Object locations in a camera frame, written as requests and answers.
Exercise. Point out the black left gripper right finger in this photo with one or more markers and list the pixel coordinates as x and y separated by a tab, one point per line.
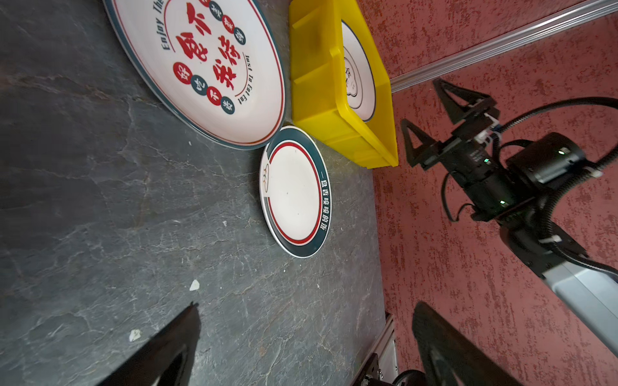
448	357

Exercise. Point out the aluminium corner post right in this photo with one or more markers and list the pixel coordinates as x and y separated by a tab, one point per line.
555	23

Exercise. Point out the green rim plate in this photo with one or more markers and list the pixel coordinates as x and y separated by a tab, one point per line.
295	192

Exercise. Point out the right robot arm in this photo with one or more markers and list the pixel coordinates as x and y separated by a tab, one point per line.
588	288

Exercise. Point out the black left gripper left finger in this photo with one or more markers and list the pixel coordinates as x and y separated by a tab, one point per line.
167	358

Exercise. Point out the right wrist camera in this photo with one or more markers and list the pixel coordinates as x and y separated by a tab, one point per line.
486	136

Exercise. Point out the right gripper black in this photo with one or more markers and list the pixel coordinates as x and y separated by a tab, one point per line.
498	177

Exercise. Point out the white plate flower outline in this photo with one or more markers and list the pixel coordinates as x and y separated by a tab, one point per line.
360	87

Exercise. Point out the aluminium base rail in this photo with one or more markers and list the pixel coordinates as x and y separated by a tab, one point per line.
381	362

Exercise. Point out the yellow plastic bin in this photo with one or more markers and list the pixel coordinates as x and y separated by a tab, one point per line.
319	101

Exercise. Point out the white plate red characters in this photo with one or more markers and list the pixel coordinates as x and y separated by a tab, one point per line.
214	64

